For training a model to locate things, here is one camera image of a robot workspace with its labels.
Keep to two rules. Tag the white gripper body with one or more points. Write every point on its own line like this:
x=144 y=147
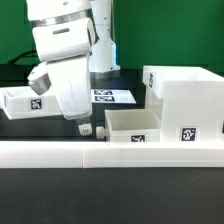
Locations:
x=70 y=79

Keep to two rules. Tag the printed marker sheet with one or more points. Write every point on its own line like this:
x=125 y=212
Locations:
x=112 y=96

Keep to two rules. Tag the white front drawer box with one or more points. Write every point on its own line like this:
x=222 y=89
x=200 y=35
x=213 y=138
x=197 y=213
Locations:
x=130 y=126

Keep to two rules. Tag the white drawer box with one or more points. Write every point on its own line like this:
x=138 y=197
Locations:
x=22 y=103
x=130 y=126

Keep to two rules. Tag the white drawer cabinet frame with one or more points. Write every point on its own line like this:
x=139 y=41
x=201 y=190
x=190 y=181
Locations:
x=189 y=102

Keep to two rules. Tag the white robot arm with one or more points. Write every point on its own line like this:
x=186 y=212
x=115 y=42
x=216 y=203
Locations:
x=73 y=39

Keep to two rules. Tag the white L-shaped fence wall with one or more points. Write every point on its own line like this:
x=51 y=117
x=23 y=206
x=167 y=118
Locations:
x=54 y=154

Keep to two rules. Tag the grey black gripper finger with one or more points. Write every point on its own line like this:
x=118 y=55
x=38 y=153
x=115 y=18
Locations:
x=85 y=127

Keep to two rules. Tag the white rear drawer box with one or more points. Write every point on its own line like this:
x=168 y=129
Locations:
x=22 y=103

